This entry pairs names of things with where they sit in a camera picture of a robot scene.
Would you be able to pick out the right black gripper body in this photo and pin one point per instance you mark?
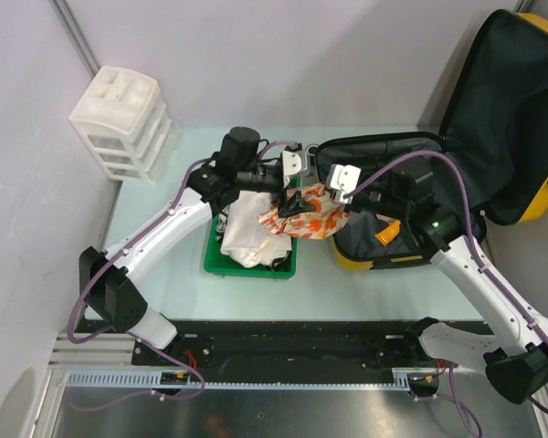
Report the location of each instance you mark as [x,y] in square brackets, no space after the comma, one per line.
[376,198]

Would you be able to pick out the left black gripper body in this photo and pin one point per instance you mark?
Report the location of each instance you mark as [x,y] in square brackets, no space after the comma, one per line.
[259,178]

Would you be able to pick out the orange floral cloth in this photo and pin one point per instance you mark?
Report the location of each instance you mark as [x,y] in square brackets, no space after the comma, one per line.
[329,218]

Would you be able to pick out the white garment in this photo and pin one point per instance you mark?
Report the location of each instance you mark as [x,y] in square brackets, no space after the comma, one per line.
[246,240]

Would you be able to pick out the green plastic tray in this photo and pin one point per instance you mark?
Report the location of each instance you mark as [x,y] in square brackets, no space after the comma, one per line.
[222,265]

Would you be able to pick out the yellow Pikachu hard-shell suitcase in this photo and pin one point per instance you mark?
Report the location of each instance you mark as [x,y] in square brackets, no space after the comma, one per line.
[495,129]

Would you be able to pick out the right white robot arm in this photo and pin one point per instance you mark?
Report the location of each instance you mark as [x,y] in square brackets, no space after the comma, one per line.
[514,356]

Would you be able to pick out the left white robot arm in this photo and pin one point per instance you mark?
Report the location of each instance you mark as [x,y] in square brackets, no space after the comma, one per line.
[109,279]

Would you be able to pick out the orange pill bottle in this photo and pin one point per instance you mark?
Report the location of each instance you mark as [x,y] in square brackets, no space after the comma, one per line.
[386,236]

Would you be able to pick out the white plastic drawer organizer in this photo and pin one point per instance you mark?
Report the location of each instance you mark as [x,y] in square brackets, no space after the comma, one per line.
[123,120]

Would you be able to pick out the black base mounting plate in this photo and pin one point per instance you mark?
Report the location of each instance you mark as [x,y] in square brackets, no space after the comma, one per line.
[295,353]

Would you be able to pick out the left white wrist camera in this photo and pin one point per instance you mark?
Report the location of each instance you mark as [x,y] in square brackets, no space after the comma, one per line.
[295,163]

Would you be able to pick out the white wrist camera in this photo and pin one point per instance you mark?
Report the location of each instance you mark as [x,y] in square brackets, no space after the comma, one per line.
[295,163]
[341,181]

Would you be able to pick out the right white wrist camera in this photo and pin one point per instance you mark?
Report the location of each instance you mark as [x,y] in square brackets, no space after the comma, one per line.
[341,181]

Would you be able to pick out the aluminium frame rail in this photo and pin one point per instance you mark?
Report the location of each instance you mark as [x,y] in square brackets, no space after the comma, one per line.
[113,351]

